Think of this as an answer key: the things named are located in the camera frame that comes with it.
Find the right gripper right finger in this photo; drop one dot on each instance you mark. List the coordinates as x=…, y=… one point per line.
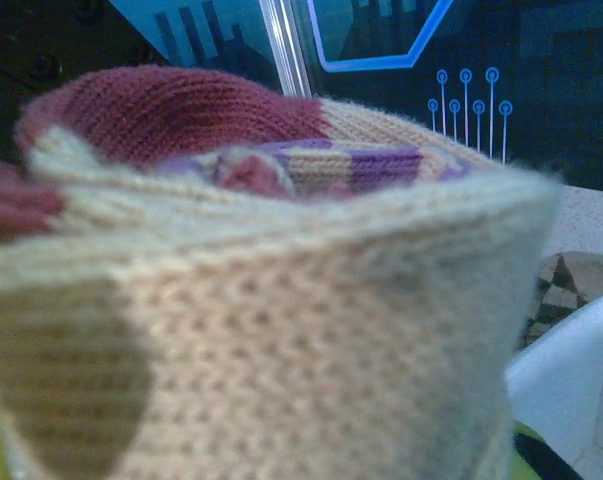
x=536, y=460

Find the white compartment organizer box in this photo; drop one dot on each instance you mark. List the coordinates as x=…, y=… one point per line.
x=571, y=375

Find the brown argyle sock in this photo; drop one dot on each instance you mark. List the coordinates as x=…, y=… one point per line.
x=561, y=290

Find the aluminium frame post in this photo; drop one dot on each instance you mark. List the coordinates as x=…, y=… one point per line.
x=286, y=45

